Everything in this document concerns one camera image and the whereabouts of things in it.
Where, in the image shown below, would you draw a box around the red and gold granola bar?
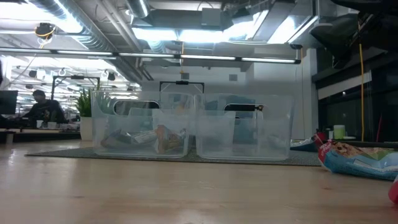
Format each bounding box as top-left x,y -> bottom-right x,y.
154,124 -> 188,154

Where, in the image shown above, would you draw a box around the brown gold granola bar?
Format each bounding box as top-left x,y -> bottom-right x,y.
99,128 -> 158,149

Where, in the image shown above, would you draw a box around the red and blue granola bar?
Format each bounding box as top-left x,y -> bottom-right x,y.
317,139 -> 398,182
290,132 -> 327,153
387,175 -> 398,205

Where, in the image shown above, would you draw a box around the long ceiling light strip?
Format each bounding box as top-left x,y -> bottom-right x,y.
0,47 -> 302,65

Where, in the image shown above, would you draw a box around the clear plastic bin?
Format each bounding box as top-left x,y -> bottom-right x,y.
194,93 -> 295,161
91,90 -> 196,159

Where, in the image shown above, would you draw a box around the small potted green plant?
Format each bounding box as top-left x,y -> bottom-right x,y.
75,88 -> 111,141

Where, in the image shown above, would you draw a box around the green jar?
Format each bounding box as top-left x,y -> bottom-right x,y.
332,124 -> 346,141

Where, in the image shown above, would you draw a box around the grey woven mat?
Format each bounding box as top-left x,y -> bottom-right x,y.
24,146 -> 323,167

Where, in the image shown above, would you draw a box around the person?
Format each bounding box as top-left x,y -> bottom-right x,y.
21,89 -> 68,129

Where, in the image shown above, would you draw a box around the wooden background table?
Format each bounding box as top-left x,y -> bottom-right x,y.
0,126 -> 82,144

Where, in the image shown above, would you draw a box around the black monitor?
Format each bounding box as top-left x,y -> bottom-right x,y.
0,90 -> 19,115

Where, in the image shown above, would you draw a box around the black camera rig frame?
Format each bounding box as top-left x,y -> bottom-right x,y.
50,75 -> 101,101
159,80 -> 205,95

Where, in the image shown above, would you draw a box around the silver spiral air duct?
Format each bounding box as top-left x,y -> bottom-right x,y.
29,0 -> 144,83

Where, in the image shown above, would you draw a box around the yellow cable reel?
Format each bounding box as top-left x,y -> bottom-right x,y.
34,22 -> 57,41

